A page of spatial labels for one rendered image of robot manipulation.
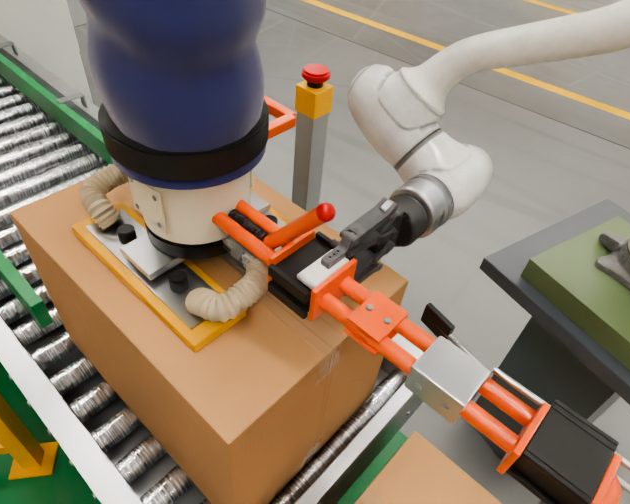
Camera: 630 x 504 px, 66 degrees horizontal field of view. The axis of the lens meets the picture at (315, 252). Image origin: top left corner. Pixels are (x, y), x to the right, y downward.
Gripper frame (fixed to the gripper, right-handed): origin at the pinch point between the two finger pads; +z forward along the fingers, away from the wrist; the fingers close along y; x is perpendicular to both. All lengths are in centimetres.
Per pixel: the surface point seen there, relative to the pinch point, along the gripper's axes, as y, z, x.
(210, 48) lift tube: -26.0, 3.0, 16.5
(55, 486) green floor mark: 108, 39, 56
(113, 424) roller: 53, 23, 31
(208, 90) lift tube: -21.0, 3.1, 17.2
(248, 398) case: 12.7, 13.5, -0.7
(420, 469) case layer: 53, -15, -21
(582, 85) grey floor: 103, -363, 52
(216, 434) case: 13.3, 19.5, -1.4
